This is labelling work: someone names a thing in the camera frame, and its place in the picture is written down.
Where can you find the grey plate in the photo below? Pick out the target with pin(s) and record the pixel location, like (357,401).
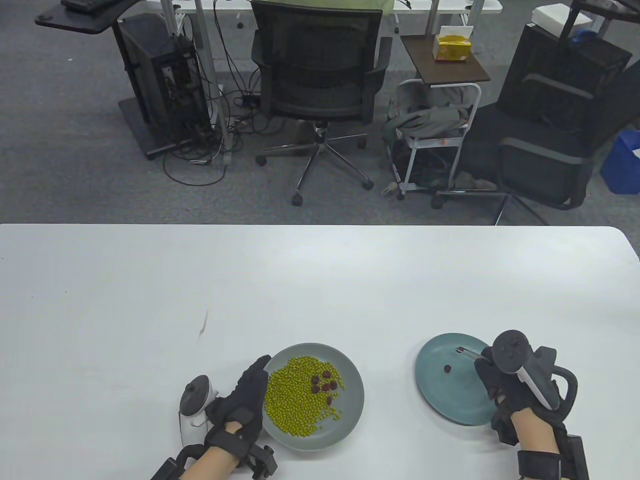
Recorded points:
(350,405)

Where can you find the black computer tower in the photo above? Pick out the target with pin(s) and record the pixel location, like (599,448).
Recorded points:
(150,65)

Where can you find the grey white VR controller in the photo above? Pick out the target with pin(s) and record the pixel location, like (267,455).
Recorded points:
(195,395)
(510,350)

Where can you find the person's right forearm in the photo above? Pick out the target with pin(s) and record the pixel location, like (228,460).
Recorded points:
(535,435)

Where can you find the teal plate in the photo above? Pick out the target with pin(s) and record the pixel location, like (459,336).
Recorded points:
(440,395)

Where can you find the black keyboard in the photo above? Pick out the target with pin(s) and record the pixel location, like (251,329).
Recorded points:
(82,4)

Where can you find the person's left hand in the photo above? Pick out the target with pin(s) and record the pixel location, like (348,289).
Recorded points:
(250,395)

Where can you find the black grey reclining chair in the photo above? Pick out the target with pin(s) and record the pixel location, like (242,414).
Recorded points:
(540,160)

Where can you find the person's left forearm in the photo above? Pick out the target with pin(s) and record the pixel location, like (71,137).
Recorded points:
(215,462)

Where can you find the black mesh office chair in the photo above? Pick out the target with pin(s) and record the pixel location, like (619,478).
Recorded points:
(315,65)

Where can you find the grey shoe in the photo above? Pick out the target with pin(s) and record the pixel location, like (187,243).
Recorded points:
(475,181)

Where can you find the white office desk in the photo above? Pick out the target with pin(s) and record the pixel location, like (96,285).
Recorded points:
(205,60)

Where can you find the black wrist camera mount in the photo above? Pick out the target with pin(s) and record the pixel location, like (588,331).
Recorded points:
(540,465)
(265,460)

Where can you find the white box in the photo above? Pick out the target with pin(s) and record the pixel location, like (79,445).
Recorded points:
(550,17)

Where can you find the black rolling computer stand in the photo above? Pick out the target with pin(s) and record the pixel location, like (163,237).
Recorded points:
(75,20)

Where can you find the grey backpack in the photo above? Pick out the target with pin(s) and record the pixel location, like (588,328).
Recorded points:
(430,120)

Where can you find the black desk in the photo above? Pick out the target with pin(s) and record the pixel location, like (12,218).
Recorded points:
(610,9)

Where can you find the person's right hand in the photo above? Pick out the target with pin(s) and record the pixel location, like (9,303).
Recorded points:
(505,395)

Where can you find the cluster of dark cranberries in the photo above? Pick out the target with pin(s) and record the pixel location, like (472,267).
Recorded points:
(316,389)

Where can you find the brown top white side table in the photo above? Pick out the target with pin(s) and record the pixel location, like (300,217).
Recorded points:
(450,70)

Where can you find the metal tweezers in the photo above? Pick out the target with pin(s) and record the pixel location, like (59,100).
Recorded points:
(470,353)

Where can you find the blue bin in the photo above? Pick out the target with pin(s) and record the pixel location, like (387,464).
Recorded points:
(620,165)

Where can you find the pile of green beans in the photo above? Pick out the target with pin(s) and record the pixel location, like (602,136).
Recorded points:
(290,405)

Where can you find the black power strip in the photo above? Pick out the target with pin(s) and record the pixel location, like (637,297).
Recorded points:
(247,100)

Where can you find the yellow tissue box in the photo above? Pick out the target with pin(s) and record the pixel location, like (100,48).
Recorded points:
(452,50)

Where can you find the black bag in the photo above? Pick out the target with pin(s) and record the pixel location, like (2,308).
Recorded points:
(425,165)

